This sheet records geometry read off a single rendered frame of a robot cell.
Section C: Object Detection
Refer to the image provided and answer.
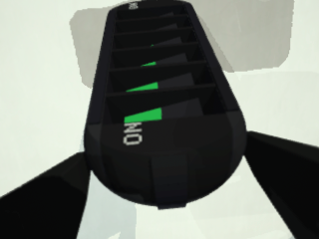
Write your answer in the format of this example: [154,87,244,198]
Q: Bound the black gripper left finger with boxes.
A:
[0,151,91,239]

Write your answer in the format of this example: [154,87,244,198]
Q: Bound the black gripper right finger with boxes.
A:
[243,130,319,239]

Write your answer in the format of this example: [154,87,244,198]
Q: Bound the dark grey rounded unit with white label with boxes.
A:
[84,0,247,210]

